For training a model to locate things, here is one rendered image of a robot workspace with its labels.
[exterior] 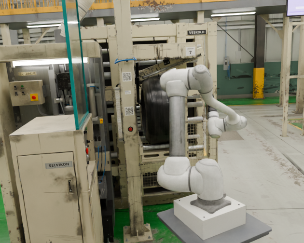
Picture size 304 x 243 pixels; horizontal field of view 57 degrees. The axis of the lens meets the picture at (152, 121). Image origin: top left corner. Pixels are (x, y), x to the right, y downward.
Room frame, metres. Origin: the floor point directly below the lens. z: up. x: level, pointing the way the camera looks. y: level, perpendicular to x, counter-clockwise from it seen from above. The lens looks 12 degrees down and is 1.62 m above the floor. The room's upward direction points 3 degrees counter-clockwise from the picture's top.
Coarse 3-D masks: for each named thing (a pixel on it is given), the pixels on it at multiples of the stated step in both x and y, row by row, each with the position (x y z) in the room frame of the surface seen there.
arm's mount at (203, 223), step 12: (180, 204) 1.56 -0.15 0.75; (240, 204) 1.50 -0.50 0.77; (180, 216) 1.55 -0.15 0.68; (192, 216) 1.44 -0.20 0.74; (204, 216) 1.39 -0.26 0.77; (216, 216) 1.39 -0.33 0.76; (228, 216) 1.43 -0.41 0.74; (240, 216) 1.47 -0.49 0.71; (192, 228) 1.44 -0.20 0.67; (204, 228) 1.35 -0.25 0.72; (216, 228) 1.39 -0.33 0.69; (228, 228) 1.43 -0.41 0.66
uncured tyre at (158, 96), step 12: (144, 84) 2.35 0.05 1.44; (156, 84) 2.29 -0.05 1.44; (144, 96) 2.28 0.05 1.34; (156, 96) 2.20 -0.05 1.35; (144, 108) 2.68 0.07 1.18; (156, 108) 2.16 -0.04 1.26; (168, 108) 2.17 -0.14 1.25; (144, 120) 2.62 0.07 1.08; (156, 120) 2.16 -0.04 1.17; (168, 120) 2.17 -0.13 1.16; (144, 132) 2.49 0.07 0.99; (156, 132) 2.18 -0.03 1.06; (168, 132) 2.20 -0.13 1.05
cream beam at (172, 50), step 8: (136, 48) 2.62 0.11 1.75; (144, 48) 2.62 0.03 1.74; (152, 48) 2.63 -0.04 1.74; (160, 48) 2.64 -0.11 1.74; (168, 48) 2.65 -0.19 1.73; (176, 48) 2.66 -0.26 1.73; (184, 48) 2.67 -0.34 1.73; (136, 56) 2.61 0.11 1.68; (144, 56) 2.62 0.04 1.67; (152, 56) 2.63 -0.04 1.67; (160, 56) 2.64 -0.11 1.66; (168, 56) 2.65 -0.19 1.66; (176, 56) 2.66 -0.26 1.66; (184, 56) 2.66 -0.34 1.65; (192, 56) 2.67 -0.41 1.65
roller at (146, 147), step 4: (152, 144) 2.31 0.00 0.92; (156, 144) 2.31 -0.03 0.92; (160, 144) 2.31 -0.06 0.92; (164, 144) 2.31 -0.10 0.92; (168, 144) 2.31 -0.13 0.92; (144, 148) 2.28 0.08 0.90; (148, 148) 2.28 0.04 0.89; (152, 148) 2.29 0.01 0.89; (156, 148) 2.30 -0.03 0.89; (160, 148) 2.30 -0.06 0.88
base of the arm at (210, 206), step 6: (198, 198) 1.52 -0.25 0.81; (222, 198) 1.50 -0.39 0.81; (192, 204) 1.54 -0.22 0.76; (198, 204) 1.51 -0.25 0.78; (204, 204) 1.48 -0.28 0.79; (210, 204) 1.46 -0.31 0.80; (216, 204) 1.46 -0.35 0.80; (222, 204) 1.48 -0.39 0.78; (228, 204) 1.50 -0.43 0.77; (210, 210) 1.43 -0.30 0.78; (216, 210) 1.44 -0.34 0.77
